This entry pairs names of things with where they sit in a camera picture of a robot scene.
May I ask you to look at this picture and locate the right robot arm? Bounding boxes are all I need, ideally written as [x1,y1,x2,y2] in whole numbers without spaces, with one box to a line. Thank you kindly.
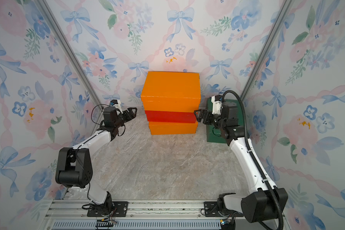
[194,102,288,230]

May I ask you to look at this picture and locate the connector board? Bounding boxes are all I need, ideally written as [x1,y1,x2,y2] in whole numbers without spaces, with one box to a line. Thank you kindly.
[220,219,236,230]
[95,219,117,230]

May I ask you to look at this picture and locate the right connector board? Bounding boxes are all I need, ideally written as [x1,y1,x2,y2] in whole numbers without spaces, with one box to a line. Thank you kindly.
[220,219,236,230]

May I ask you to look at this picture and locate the left corner aluminium post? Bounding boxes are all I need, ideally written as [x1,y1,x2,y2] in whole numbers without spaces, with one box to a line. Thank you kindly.
[35,0,101,104]

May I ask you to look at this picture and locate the red shoebox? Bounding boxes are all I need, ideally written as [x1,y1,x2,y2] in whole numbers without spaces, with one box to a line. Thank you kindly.
[145,111,196,123]

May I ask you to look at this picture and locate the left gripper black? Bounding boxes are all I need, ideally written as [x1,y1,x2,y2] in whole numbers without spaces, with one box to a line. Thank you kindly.
[115,107,137,129]

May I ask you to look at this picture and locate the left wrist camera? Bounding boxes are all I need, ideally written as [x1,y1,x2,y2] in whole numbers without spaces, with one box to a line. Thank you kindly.
[110,99,123,114]

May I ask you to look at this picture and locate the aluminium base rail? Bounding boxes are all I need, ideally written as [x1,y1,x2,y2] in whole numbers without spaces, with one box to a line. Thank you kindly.
[40,200,263,230]

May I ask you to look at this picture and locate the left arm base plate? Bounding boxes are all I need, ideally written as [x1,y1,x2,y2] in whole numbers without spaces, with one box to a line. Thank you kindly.
[87,201,129,218]

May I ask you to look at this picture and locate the left connector board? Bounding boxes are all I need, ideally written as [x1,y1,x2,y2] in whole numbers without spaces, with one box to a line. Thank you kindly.
[95,219,117,230]

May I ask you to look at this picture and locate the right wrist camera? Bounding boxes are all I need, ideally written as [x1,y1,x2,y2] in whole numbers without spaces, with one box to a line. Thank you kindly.
[211,95,222,115]

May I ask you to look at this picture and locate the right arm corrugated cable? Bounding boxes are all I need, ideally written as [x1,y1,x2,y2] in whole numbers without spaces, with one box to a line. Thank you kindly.
[221,90,285,230]

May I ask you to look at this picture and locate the corner aluminium post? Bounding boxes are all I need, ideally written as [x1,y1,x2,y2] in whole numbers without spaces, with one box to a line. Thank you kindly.
[241,0,293,101]
[35,0,101,104]

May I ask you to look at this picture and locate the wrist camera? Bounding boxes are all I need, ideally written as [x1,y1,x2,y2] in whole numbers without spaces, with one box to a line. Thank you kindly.
[211,95,222,115]
[110,99,123,114]

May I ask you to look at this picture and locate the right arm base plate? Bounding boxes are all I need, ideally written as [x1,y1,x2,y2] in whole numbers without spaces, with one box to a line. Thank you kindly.
[201,201,244,218]

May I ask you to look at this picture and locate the orange shoebox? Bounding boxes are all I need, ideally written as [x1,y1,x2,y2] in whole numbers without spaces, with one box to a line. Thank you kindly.
[141,71,201,113]
[149,122,198,135]

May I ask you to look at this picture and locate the right corner aluminium post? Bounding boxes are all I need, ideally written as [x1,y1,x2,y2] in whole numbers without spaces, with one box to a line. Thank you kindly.
[241,0,293,101]

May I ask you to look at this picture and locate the green shoebox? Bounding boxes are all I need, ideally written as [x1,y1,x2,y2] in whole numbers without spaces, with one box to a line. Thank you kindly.
[206,98,243,144]

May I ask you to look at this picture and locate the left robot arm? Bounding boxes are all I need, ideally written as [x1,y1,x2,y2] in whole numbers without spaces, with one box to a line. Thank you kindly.
[55,104,138,217]

